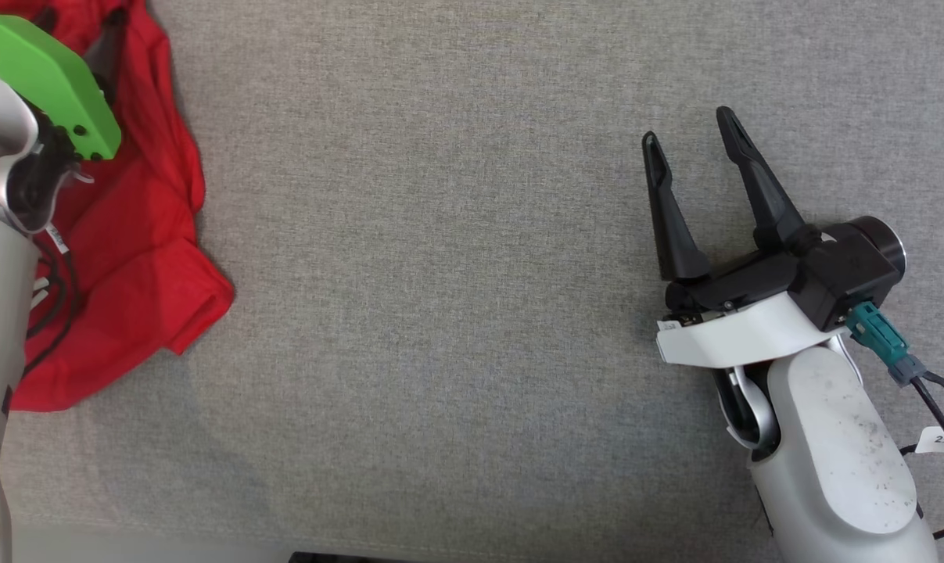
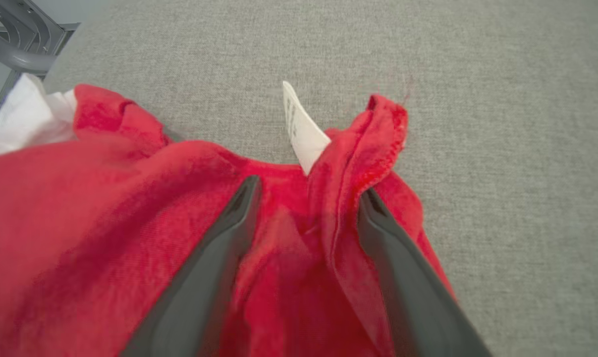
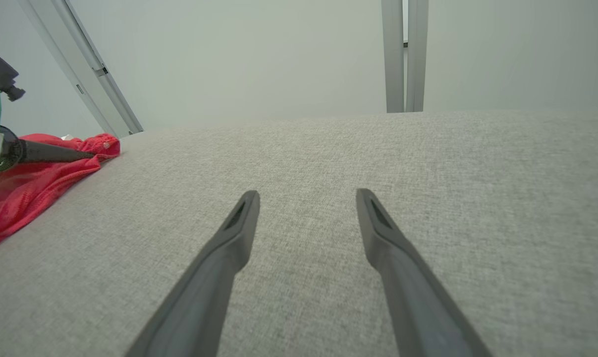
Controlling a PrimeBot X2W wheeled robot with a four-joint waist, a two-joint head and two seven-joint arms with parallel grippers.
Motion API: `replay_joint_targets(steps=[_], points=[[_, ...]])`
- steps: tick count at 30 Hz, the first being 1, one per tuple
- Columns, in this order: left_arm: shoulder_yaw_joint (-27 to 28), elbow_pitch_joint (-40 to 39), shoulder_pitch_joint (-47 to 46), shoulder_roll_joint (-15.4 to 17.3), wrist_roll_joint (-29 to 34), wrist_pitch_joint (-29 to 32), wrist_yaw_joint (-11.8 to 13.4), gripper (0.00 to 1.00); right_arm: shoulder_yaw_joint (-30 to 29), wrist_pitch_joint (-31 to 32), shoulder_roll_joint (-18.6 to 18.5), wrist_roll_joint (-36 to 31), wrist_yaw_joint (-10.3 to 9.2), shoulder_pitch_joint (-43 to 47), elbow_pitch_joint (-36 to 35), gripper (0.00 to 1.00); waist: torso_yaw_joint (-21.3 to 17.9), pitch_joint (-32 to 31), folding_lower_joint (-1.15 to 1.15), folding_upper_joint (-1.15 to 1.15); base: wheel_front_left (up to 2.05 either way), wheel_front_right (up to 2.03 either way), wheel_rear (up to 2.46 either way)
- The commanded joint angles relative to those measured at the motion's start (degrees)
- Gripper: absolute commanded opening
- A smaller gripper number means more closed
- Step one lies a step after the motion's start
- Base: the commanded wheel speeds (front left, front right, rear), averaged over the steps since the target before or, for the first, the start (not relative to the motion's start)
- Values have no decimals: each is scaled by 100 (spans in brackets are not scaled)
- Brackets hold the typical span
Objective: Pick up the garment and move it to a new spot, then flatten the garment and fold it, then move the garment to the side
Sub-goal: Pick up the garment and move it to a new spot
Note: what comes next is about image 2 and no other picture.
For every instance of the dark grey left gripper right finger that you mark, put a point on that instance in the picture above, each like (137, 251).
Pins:
(412, 297)

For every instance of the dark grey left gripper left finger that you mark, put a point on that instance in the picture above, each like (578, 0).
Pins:
(204, 287)

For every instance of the red jersey with number 3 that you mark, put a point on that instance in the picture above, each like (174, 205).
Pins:
(81, 223)

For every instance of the grey metal frame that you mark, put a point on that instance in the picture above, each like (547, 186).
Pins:
(11, 54)

